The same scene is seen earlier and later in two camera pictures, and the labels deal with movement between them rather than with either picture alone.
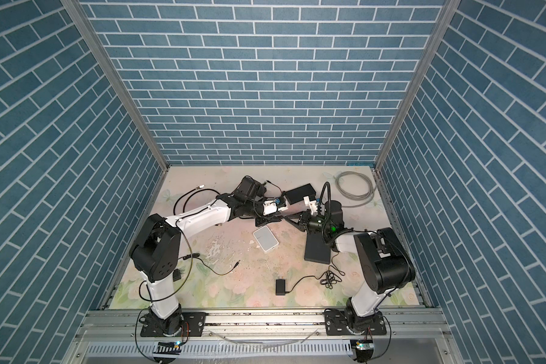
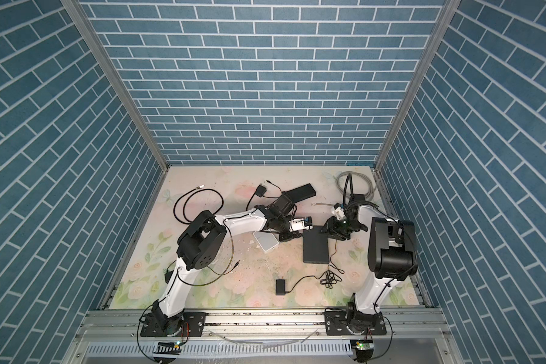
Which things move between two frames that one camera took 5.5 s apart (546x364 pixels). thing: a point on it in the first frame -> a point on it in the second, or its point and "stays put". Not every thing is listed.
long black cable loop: x=192 y=192 stays put
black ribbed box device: x=297 y=194 stays put
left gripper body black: x=255 y=209 -> x=284 y=227
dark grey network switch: x=315 y=249 stays put
